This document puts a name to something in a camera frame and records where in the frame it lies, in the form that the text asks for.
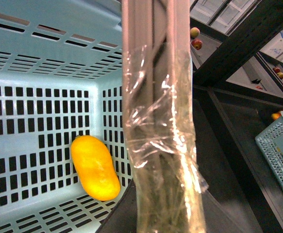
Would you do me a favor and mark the light blue plastic basket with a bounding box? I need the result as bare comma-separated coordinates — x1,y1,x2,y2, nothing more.
0,0,132,233

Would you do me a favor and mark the yellow mango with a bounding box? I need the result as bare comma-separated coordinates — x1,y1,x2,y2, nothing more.
70,135,120,201

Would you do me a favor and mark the grey taped basket handle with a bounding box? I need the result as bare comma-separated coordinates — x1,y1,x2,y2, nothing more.
122,0,206,233

